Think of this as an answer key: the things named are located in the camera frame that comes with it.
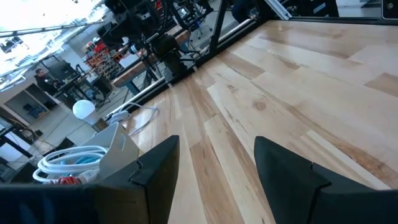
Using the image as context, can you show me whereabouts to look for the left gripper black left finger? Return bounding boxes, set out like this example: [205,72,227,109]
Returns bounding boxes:
[95,134,181,224]

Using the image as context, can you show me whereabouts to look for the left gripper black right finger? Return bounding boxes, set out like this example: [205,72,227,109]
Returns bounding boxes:
[254,136,376,224]

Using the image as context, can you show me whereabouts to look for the light blue cable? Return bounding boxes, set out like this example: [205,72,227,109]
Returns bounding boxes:
[60,155,102,166]

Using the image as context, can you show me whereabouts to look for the red cable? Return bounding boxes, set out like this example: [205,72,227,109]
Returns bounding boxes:
[55,176,82,185]

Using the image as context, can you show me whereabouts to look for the white braided cable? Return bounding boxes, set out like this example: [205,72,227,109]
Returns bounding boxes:
[32,145,109,185]

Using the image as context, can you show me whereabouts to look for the white plastic bin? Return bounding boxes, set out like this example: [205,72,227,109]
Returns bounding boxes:
[79,121,140,184]

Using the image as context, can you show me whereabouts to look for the white bulb lamp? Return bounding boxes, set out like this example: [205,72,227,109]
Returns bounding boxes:
[72,99,109,133]

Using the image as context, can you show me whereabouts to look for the wooden workbench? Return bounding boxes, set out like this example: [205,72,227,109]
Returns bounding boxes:
[111,26,191,96]

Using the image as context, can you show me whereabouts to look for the red parts drawer rack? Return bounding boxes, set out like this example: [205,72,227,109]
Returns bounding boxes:
[83,42,122,82]

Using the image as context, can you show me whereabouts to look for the person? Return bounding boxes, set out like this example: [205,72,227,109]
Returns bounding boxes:
[33,68,60,96]

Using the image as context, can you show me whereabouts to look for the white lamp cord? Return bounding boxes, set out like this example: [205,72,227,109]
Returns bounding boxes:
[107,102,160,136]

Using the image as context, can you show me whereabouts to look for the silver aluminium rail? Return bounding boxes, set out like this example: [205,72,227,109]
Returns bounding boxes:
[264,0,293,21]

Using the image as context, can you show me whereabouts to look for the table-level camera box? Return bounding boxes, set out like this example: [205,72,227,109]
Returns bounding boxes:
[381,0,398,21]

